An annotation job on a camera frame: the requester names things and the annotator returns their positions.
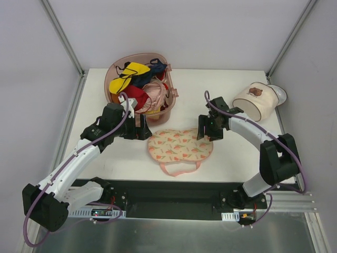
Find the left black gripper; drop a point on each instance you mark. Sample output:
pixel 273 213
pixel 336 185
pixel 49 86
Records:
pixel 137 130

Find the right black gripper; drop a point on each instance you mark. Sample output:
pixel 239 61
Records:
pixel 207 129

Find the floral mesh laundry bag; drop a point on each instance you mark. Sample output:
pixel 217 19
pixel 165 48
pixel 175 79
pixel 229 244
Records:
pixel 179 146

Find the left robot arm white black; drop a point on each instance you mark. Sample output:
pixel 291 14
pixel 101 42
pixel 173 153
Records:
pixel 51 201

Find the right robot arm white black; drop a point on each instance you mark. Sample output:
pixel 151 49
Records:
pixel 278 154

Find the red bra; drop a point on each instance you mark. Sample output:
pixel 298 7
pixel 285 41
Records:
pixel 141 97

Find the pink satin bra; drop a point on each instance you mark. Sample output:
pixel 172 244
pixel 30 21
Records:
pixel 156 92

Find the navy blue bra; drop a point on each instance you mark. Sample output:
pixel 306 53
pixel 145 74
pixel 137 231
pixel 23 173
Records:
pixel 156 67

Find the yellow bra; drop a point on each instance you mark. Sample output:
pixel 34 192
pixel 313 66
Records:
pixel 117 85

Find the cream bear laundry bag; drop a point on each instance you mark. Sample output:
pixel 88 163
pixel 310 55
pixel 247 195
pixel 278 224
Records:
pixel 257 100

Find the pink plastic basket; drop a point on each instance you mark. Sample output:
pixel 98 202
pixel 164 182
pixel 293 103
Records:
pixel 161 115

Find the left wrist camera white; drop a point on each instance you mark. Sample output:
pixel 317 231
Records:
pixel 128 106

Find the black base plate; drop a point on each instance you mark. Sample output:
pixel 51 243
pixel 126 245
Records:
pixel 172 200

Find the right white cable duct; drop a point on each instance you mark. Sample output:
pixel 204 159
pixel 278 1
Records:
pixel 237 216

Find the white cable duct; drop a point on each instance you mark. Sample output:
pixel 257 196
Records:
pixel 99 213
pixel 237 216

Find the left white cable duct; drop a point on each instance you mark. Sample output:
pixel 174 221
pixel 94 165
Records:
pixel 99 213

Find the right aluminium frame post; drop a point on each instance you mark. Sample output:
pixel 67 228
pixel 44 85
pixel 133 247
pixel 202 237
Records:
pixel 308 9

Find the aluminium frame post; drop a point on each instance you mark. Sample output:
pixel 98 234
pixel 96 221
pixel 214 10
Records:
pixel 308 9
pixel 47 7

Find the left aluminium frame post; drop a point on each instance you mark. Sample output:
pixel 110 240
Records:
pixel 47 7

